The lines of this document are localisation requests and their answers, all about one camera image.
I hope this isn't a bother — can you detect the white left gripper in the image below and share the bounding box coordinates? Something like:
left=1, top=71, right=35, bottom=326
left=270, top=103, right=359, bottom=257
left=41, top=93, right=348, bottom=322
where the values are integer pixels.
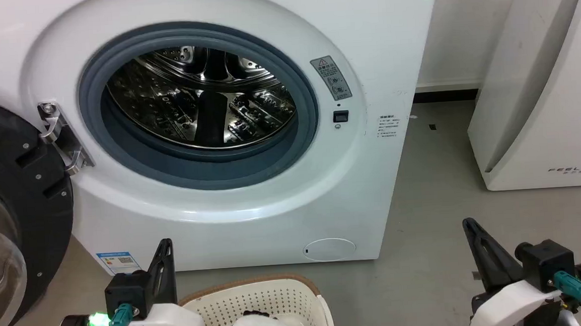
left=103, top=236, right=208, bottom=326

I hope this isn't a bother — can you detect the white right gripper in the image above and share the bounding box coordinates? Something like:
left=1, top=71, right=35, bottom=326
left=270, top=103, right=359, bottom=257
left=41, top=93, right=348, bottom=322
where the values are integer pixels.
left=461, top=212, right=566, bottom=326

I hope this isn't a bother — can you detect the black round washer door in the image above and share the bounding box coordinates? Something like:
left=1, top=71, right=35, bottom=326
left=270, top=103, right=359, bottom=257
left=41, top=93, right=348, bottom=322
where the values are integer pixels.
left=0, top=87, right=82, bottom=326

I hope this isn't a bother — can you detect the stainless steel washing machine drum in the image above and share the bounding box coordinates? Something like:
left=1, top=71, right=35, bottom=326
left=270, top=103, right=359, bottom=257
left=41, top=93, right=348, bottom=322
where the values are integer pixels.
left=104, top=39, right=300, bottom=156

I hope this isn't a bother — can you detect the blue energy label sticker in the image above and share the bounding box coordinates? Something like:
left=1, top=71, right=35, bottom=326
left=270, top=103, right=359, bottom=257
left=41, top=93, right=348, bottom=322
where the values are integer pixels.
left=96, top=251, right=141, bottom=277

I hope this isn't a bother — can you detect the white perforated laundry basket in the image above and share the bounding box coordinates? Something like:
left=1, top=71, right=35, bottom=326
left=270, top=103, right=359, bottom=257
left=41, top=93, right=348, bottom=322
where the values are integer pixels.
left=178, top=272, right=337, bottom=326

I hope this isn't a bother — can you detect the round white filter cover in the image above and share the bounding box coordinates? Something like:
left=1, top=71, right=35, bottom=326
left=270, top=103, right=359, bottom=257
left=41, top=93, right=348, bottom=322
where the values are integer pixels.
left=302, top=236, right=357, bottom=263

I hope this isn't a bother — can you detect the small printed text sticker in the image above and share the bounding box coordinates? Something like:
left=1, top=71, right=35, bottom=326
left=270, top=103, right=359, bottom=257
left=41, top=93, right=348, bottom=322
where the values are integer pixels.
left=377, top=114, right=401, bottom=140

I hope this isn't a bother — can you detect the metal door hinge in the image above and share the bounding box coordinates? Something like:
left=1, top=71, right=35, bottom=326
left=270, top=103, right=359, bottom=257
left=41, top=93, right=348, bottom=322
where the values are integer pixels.
left=37, top=99, right=95, bottom=178

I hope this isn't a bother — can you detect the white air purifier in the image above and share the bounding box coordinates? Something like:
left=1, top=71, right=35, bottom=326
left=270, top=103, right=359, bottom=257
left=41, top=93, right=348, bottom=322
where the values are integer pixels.
left=459, top=0, right=581, bottom=193

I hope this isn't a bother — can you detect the grey rubber door gasket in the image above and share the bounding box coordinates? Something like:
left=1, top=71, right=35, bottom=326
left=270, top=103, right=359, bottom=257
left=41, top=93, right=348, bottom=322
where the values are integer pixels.
left=74, top=14, right=324, bottom=199

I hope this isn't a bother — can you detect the white front-load washing machine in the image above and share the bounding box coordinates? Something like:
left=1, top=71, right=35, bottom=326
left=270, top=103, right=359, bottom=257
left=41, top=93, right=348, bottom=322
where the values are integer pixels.
left=0, top=0, right=457, bottom=283

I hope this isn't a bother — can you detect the grey warning sticker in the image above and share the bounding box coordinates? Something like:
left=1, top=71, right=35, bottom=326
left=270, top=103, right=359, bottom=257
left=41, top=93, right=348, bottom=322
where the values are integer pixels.
left=310, top=54, right=353, bottom=103

